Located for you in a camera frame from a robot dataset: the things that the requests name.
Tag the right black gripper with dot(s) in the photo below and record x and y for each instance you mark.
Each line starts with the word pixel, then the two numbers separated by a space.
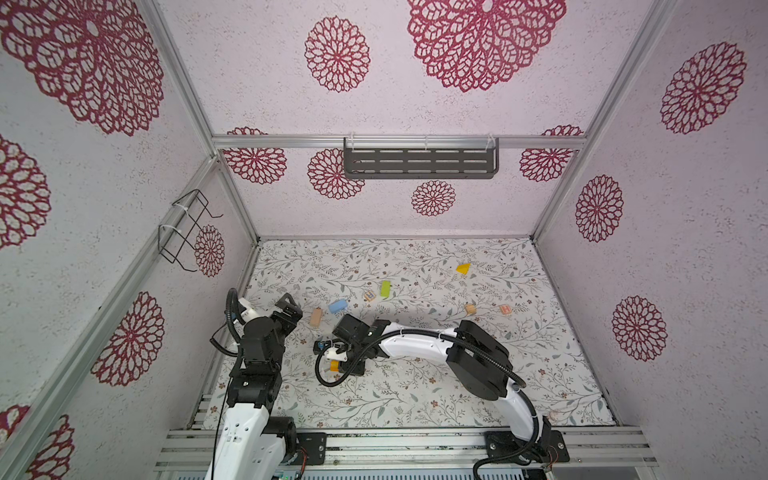
pixel 355 369

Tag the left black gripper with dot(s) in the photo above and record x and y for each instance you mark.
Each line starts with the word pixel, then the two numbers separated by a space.
pixel 291 311

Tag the light blue wood block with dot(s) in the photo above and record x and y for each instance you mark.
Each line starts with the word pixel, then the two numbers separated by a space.
pixel 338 306

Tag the green wood block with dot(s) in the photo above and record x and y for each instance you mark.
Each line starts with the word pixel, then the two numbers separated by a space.
pixel 385 289

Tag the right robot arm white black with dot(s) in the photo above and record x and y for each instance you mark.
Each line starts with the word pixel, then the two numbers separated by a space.
pixel 479 362

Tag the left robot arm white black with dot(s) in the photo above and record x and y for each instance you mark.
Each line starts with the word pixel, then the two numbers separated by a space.
pixel 249 442

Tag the natural wood long block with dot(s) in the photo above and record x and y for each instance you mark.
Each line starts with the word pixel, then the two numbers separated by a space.
pixel 316 318

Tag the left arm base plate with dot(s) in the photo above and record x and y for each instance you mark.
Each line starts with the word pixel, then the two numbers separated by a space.
pixel 306 448

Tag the black wire wall basket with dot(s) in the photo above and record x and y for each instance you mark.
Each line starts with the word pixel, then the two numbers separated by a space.
pixel 193 242

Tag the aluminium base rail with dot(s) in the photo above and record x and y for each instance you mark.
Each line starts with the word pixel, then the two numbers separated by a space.
pixel 355 449

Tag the grey metal wall shelf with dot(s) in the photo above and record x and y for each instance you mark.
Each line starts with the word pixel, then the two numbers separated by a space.
pixel 424 163

